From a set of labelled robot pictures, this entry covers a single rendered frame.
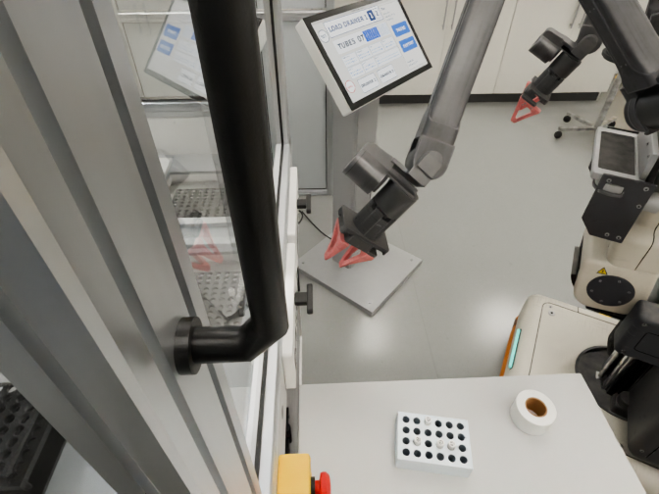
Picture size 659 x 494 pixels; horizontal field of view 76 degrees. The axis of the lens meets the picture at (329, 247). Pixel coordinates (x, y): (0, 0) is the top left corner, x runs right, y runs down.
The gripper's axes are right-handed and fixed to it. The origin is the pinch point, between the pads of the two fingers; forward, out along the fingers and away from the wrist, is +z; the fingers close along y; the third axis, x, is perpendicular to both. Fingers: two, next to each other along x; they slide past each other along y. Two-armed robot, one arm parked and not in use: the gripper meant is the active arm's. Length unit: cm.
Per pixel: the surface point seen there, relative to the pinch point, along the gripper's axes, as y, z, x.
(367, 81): -10, -12, -82
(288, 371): 1.0, 13.7, 17.4
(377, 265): -78, 58, -94
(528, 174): -171, -7, -180
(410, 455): -20.1, 8.3, 29.0
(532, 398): -39.7, -6.7, 20.1
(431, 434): -23.7, 5.6, 25.7
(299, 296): 1.4, 9.9, 2.8
